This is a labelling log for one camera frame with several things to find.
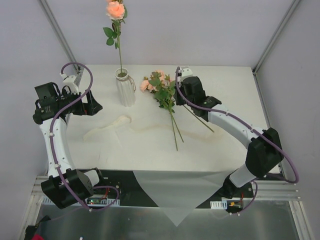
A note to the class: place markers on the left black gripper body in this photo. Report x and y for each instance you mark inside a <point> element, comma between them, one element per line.
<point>87,104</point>

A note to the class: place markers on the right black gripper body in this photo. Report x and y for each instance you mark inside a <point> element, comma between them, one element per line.
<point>179,95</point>

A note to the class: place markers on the pink rose stem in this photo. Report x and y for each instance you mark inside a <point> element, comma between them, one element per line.
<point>117,13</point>
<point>162,87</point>
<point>176,132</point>

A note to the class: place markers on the cream ribbon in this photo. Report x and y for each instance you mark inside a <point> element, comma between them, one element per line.
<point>155,127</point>

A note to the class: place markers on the pink rose stem top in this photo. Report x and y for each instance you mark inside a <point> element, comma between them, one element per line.
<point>117,13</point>

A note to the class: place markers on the white wrapping paper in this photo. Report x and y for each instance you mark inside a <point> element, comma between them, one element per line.
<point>224,154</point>

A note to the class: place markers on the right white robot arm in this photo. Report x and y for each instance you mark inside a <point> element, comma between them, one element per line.
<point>263,145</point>

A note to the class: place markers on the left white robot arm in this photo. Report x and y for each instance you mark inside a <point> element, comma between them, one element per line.
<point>66,185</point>

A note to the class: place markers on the white ribbed ceramic vase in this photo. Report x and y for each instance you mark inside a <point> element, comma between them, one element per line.
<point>126,87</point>

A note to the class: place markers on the red black object corner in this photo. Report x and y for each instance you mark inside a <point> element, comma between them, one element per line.
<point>31,230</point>

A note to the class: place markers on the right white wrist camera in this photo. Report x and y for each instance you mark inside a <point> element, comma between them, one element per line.
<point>184,72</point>

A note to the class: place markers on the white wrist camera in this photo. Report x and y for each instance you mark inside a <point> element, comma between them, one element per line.
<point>184,72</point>
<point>72,82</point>

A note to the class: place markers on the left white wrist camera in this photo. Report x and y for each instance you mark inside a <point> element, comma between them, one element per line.
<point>72,82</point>

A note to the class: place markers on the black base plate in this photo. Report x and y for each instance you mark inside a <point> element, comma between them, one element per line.
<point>172,190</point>

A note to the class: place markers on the left aluminium frame post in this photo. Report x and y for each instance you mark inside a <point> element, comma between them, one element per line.
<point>44,5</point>

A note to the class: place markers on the aluminium frame post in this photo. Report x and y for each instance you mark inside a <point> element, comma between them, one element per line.
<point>44,5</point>
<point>276,35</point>

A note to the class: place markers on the left white cable duct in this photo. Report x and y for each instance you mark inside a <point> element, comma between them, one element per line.
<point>94,201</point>

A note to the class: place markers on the white cable duct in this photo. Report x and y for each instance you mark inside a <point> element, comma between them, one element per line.
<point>94,201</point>
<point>219,205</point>

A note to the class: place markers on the right aluminium frame post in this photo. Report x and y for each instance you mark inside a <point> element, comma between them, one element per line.
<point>276,35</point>

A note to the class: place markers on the right white cable duct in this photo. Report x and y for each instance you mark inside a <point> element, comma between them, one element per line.
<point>219,205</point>

